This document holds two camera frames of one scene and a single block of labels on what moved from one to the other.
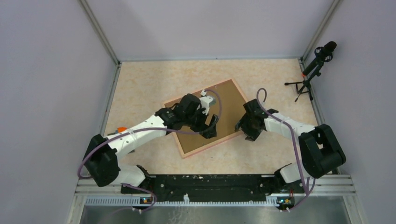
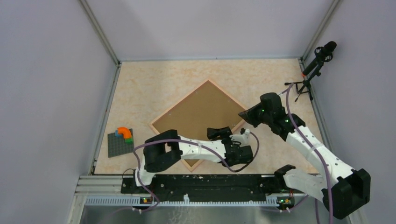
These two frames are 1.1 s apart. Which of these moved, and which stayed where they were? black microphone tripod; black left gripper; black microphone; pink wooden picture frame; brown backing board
Moved: pink wooden picture frame; brown backing board; black left gripper
Stayed: black microphone tripod; black microphone
